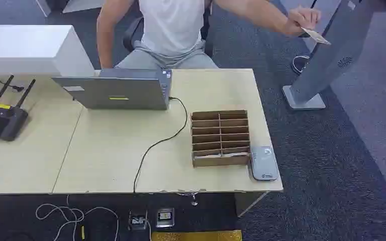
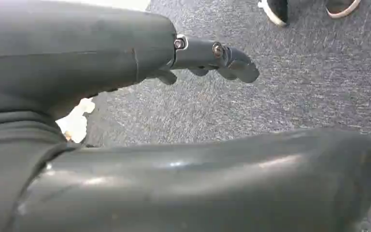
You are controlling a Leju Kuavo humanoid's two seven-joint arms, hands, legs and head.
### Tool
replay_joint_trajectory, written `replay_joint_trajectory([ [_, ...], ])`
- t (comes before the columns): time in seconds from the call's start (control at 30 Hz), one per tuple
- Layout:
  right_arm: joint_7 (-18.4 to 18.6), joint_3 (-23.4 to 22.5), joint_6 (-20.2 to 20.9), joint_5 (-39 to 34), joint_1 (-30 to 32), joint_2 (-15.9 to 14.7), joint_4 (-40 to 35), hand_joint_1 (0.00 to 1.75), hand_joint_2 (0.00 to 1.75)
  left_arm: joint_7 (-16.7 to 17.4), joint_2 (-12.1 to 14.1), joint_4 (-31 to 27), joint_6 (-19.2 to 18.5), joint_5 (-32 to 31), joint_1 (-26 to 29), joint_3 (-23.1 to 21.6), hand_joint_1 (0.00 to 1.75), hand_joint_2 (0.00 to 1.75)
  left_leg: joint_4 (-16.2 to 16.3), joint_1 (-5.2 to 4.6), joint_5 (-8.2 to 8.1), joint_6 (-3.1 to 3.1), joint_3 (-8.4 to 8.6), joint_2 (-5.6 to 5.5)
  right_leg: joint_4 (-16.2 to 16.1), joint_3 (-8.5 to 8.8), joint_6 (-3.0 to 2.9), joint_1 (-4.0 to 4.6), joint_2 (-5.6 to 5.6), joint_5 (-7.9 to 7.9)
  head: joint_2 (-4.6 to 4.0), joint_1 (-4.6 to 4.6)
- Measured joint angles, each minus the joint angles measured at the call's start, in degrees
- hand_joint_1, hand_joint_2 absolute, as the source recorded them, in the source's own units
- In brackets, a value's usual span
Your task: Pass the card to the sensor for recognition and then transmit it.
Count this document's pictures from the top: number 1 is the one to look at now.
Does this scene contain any card in box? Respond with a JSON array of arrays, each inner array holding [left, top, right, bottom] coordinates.
[[195, 151, 250, 158]]

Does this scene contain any white desk partition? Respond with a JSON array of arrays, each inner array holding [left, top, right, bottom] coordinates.
[[0, 25, 95, 77]]

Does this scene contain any open floor socket box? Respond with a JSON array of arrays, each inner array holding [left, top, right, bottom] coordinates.
[[128, 210, 149, 231]]

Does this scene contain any pale card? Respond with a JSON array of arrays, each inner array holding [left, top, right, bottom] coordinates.
[[300, 27, 332, 46]]

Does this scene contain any steel floor socket plate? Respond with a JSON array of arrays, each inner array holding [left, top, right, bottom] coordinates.
[[155, 207, 175, 228]]

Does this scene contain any person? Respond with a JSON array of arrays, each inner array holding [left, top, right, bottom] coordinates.
[[96, 0, 322, 70]]

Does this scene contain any wooden card box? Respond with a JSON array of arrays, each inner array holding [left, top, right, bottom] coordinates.
[[190, 109, 251, 168]]

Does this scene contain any white floor cable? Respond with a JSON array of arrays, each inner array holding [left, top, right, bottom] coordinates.
[[35, 195, 121, 241]]

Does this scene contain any grey laptop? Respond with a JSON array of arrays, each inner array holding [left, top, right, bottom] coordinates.
[[51, 68, 173, 111]]

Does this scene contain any grey card reader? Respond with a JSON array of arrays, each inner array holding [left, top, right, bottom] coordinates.
[[250, 146, 279, 182]]

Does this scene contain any black laptop cable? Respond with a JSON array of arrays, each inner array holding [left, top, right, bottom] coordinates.
[[133, 96, 188, 194]]

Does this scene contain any person's left hand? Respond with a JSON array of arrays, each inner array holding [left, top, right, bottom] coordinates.
[[282, 7, 322, 37]]

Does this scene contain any yellow floor strip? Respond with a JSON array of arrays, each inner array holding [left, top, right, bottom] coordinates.
[[150, 230, 243, 241]]

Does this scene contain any dark shoe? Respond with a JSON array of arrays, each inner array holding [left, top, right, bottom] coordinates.
[[291, 55, 311, 75]]

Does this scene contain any small black cable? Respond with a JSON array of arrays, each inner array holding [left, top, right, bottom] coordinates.
[[0, 78, 25, 93]]

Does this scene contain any black router with antennas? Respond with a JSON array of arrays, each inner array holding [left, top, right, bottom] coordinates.
[[0, 75, 37, 142]]

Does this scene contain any grey kiosk stand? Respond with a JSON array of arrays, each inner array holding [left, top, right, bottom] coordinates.
[[282, 0, 377, 111]]

